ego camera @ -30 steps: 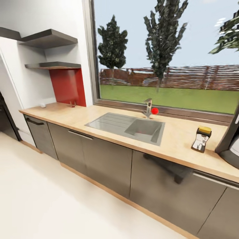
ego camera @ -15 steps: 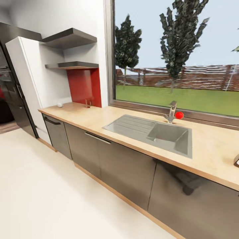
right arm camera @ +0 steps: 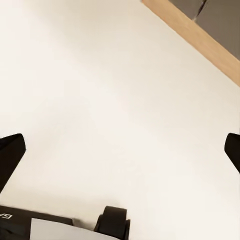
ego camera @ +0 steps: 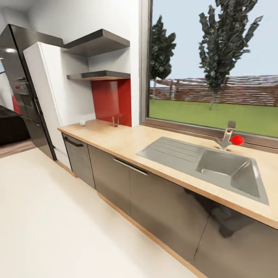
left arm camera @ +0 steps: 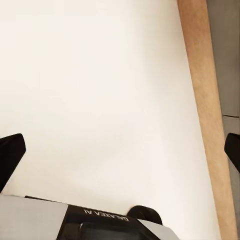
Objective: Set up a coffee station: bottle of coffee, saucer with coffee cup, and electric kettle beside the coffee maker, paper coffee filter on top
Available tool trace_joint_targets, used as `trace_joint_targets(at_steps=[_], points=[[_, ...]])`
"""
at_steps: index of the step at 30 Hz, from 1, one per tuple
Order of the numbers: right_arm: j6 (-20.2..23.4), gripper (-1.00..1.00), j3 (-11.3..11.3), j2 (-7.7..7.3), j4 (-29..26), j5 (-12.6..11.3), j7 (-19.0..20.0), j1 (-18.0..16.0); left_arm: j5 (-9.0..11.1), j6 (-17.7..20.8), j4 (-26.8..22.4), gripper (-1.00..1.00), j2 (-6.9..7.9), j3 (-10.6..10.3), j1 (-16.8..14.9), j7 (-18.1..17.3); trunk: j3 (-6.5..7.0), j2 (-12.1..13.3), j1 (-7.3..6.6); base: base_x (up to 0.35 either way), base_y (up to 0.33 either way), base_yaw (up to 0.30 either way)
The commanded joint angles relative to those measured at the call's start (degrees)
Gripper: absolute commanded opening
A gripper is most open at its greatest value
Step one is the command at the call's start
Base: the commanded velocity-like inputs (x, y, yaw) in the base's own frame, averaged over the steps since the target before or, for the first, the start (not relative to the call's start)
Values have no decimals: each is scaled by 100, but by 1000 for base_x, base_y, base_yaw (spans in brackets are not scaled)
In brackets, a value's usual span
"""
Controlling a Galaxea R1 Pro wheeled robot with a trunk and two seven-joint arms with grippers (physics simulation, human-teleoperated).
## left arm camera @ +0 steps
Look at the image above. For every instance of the cabinet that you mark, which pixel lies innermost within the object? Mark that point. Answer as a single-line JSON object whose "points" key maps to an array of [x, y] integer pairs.
{"points": [[224, 23]]}

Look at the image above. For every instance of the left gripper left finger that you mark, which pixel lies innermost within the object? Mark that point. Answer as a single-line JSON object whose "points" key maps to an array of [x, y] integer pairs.
{"points": [[12, 150]]}

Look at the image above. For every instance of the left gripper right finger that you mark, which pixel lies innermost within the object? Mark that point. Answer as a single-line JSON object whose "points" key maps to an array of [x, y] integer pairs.
{"points": [[232, 148]]}

